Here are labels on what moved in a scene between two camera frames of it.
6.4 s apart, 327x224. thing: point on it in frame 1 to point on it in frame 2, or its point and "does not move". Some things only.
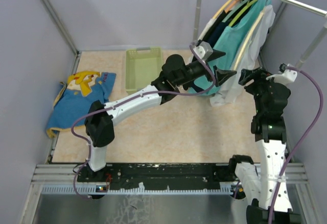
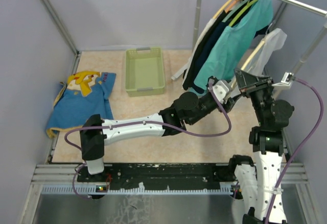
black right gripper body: (260, 83) does not move
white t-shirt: (234, 90) to (275, 39)
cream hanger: (250, 32) to (254, 53)
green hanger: (250, 4) does not move
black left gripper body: (194, 71) to (207, 103)
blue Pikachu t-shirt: (82, 90) does not move
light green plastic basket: (143, 65) does not move
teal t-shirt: (232, 41) does not move
